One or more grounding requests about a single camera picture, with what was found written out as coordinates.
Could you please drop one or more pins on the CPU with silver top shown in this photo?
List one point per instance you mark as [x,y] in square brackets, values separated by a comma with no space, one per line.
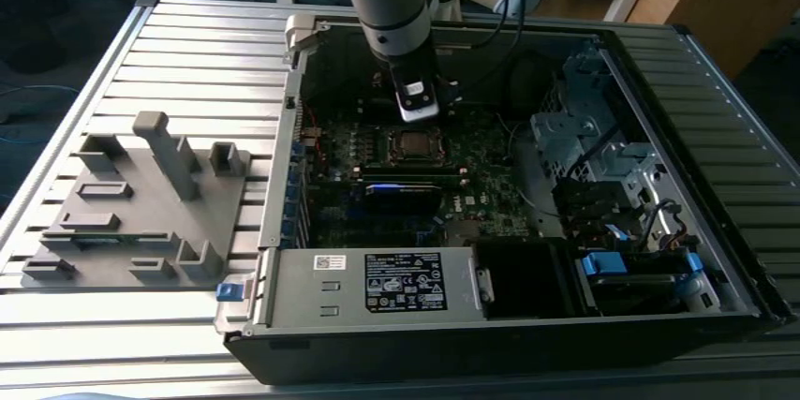
[417,143]

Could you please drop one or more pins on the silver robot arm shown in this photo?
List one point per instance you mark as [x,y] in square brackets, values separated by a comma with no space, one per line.
[393,16]

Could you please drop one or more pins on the white-clip RAM slot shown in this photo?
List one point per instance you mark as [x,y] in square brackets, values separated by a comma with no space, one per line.
[409,179]
[405,170]

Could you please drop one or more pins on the grey case latch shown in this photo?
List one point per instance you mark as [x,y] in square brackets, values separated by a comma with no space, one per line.
[298,32]

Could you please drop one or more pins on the silver metal drive cage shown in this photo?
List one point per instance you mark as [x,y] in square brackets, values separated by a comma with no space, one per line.
[562,133]

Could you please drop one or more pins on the green motherboard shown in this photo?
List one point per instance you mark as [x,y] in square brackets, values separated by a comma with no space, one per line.
[493,184]

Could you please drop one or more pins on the black graphics card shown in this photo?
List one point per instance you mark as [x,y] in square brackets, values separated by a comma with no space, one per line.
[402,205]

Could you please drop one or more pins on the grey power supply unit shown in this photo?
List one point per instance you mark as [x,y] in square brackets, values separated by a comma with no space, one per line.
[349,297]

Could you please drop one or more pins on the grey parts rack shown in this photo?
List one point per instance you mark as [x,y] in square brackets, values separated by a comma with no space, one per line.
[144,231]

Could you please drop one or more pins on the blue case latch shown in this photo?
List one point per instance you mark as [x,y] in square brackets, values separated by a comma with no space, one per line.
[228,292]

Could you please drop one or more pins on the dark office chair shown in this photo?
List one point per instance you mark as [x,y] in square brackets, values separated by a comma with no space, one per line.
[33,44]

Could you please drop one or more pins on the hard disk in blue carrier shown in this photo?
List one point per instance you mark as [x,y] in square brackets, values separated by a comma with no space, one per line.
[630,292]

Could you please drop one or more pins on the green RAM stick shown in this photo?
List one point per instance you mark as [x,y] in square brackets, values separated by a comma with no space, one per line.
[105,239]

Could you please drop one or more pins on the black open PC case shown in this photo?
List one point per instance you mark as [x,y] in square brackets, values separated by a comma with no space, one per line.
[500,358]

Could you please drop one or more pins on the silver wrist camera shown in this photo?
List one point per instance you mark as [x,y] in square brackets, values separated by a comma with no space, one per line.
[417,105]

